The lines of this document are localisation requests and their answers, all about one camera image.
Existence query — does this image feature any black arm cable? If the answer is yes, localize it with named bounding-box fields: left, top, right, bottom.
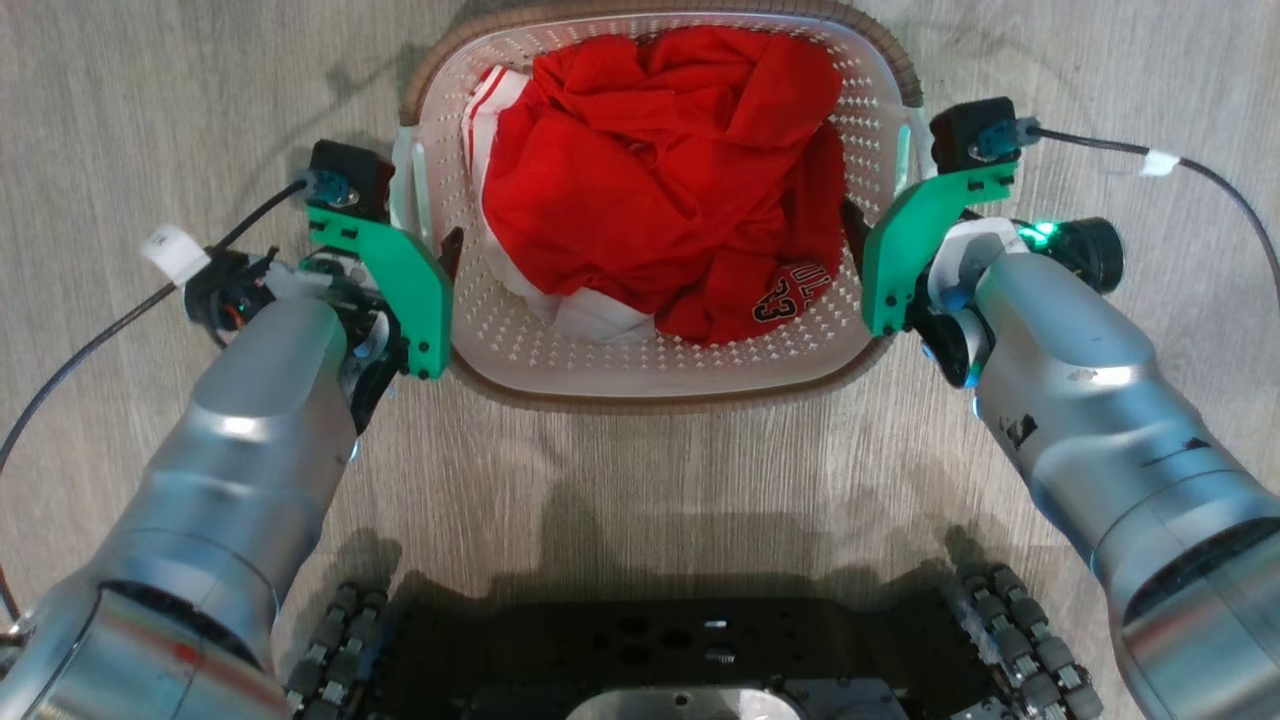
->
left=1034, top=124, right=1280, bottom=306
left=0, top=176, right=313, bottom=626

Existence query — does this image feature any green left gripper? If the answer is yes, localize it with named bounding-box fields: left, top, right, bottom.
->
left=306, top=204, right=467, bottom=433

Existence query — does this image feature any white laundry basket brown rim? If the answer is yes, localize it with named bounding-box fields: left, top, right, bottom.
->
left=398, top=0, right=926, bottom=416

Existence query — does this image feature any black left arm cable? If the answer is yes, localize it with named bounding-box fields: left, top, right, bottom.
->
left=0, top=176, right=313, bottom=626

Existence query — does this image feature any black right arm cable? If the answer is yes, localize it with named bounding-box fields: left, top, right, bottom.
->
left=1034, top=124, right=1280, bottom=306

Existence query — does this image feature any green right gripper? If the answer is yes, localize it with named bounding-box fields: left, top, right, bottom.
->
left=839, top=160, right=1022, bottom=338

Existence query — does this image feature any red basketball jersey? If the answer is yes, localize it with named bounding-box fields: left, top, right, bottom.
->
left=480, top=25, right=849, bottom=347

